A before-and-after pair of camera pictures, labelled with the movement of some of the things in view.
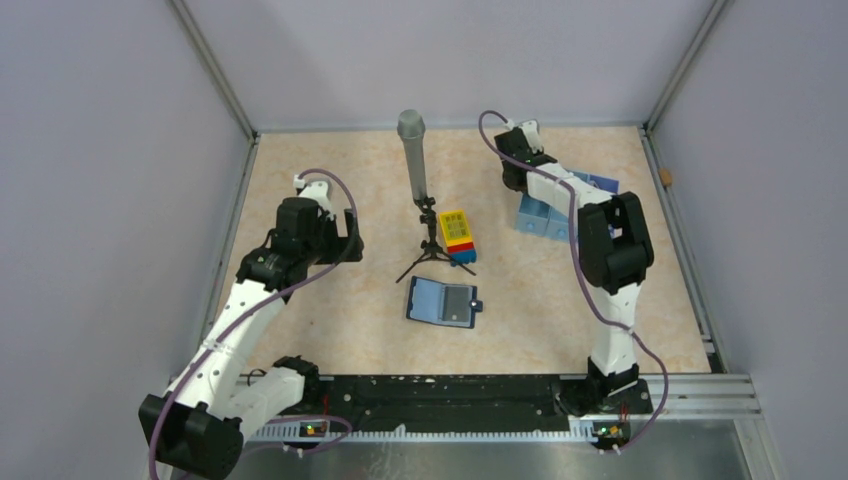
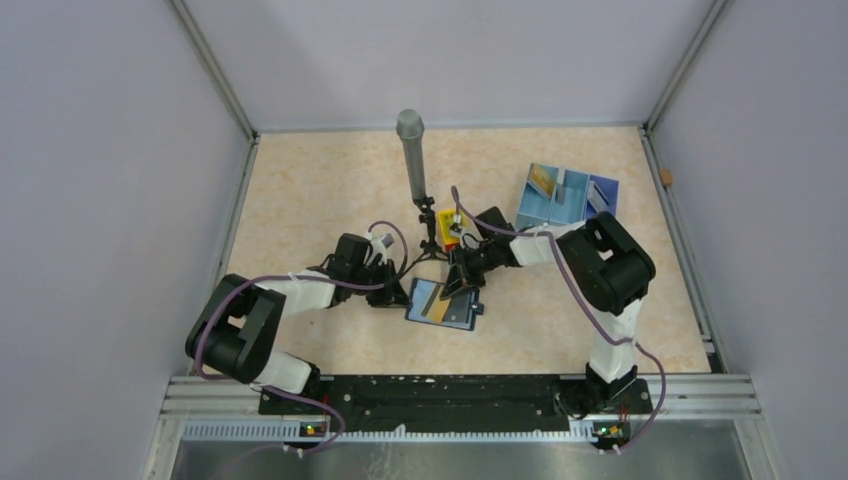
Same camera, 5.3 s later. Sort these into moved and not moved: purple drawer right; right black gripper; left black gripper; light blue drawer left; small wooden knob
Moved: right black gripper; left black gripper
Not moved: light blue drawer left; purple drawer right; small wooden knob
